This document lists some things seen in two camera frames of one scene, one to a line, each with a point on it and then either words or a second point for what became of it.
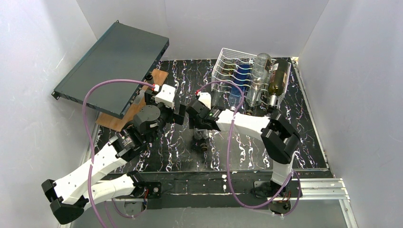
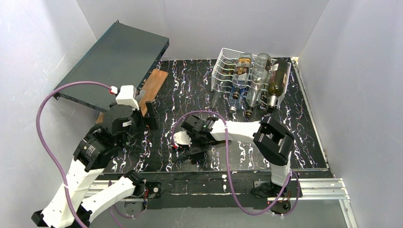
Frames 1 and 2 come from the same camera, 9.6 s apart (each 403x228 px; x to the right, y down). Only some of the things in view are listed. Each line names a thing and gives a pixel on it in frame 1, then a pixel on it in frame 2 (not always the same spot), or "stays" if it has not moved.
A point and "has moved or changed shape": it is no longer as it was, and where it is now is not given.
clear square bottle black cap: x=200 y=137 has moved or changed shape
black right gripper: x=192 y=114 -> x=195 y=136
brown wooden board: x=155 y=77 stays
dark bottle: x=149 y=78 -> x=196 y=158
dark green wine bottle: x=277 y=81 stays
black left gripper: x=177 y=112 -> x=151 y=114
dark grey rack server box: x=124 y=52 stays
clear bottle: x=262 y=70 stays
